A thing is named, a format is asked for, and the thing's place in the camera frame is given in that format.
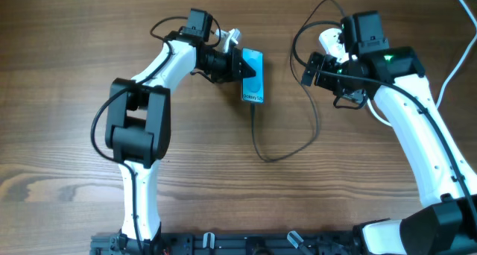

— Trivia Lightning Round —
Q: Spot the Galaxy S25 smartphone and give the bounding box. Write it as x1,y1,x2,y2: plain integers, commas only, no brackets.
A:
242,48,265,104

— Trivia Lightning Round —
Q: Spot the black USB-C charger cable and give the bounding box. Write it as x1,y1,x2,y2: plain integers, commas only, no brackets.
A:
249,0,347,163

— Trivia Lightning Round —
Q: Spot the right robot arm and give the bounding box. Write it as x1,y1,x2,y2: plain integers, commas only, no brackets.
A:
302,11,476,254

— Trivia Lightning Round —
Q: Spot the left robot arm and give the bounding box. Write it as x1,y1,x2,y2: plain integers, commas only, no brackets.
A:
99,9,265,254

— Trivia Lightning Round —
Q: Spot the white power strip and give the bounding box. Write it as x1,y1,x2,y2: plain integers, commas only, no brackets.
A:
319,28,349,63

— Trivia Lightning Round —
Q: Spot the black left camera cable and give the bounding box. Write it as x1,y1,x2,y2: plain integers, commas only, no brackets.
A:
89,16,191,254

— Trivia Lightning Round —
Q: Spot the black camera cable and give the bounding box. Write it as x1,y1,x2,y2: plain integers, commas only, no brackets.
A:
291,20,477,226
89,16,191,254

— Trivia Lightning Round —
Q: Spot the white power strip cord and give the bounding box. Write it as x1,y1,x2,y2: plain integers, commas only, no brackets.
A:
365,0,477,128

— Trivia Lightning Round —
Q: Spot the black right camera cable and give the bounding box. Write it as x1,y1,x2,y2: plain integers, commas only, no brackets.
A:
291,20,477,226

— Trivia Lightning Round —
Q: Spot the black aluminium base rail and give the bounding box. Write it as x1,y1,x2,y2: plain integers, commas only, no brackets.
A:
89,230,365,255

